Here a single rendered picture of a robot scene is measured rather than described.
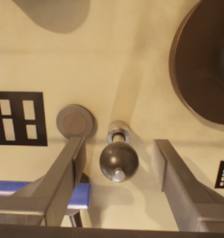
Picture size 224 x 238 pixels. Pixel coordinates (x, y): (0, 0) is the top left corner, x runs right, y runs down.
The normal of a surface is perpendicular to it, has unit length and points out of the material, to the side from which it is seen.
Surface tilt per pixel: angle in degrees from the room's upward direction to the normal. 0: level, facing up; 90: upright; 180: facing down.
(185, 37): 90
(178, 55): 90
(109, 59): 90
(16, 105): 90
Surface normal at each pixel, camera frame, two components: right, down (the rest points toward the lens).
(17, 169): -0.04, 0.28
